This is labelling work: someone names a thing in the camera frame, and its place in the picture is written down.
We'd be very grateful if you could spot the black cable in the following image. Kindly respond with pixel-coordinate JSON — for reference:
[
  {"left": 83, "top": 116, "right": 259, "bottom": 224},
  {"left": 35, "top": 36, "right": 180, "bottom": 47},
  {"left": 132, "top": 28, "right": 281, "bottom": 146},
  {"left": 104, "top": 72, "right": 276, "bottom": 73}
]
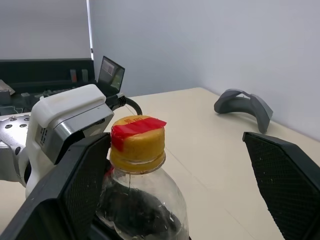
[{"left": 105, "top": 91, "right": 144, "bottom": 117}]

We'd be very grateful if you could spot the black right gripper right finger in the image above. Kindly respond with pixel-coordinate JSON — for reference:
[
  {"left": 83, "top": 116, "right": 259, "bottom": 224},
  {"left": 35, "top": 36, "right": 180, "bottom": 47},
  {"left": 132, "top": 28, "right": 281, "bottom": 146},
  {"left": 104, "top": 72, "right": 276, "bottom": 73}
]
[{"left": 242, "top": 131, "right": 320, "bottom": 240}]

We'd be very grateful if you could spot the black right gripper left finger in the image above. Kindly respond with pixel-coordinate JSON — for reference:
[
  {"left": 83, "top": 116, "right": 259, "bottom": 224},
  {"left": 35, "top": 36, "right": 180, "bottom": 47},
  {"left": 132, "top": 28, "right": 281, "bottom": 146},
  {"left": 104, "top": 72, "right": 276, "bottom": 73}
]
[{"left": 0, "top": 132, "right": 112, "bottom": 240}]

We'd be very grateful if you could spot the black equipment case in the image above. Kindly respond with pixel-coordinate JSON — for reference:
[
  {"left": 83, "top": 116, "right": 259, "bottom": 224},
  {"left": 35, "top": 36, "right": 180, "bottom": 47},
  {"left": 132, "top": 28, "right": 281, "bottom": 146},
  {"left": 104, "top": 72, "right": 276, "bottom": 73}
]
[{"left": 0, "top": 58, "right": 97, "bottom": 114}]

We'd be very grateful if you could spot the grey curved plastic shell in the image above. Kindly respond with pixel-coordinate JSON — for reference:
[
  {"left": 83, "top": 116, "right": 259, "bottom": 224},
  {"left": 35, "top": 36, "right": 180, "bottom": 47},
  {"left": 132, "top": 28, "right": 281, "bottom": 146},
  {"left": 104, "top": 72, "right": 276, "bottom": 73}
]
[{"left": 213, "top": 88, "right": 274, "bottom": 134}]

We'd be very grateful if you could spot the small tilted monitor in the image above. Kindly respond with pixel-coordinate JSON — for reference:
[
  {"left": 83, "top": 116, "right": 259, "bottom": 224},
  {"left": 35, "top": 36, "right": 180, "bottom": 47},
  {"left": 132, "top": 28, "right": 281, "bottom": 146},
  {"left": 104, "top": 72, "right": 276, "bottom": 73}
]
[{"left": 97, "top": 55, "right": 126, "bottom": 95}]

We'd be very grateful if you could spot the white vertical strip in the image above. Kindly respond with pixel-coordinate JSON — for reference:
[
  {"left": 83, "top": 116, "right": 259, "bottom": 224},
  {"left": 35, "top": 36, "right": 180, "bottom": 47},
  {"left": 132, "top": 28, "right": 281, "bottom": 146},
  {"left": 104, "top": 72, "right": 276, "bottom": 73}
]
[{"left": 85, "top": 0, "right": 95, "bottom": 61}]

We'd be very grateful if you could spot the clear bottle with yellow cap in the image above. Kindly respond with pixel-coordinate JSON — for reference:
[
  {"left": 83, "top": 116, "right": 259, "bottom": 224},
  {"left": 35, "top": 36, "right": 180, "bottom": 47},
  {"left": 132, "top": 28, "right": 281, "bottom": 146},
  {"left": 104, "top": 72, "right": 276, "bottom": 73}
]
[{"left": 95, "top": 115, "right": 192, "bottom": 240}]

